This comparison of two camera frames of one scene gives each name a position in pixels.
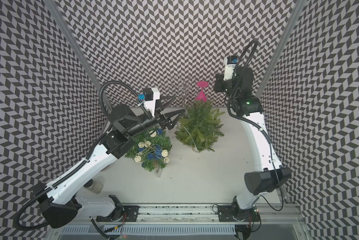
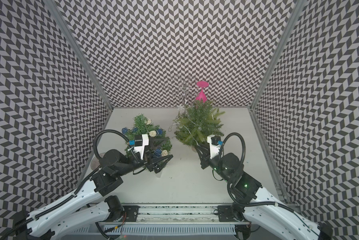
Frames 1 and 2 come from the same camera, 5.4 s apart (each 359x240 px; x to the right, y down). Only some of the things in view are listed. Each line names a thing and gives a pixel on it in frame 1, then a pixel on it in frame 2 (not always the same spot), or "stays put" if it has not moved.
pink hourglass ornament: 201,96 stays put
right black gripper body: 223,86 to 216,163
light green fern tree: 200,129 stays put
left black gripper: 164,121 to 151,163
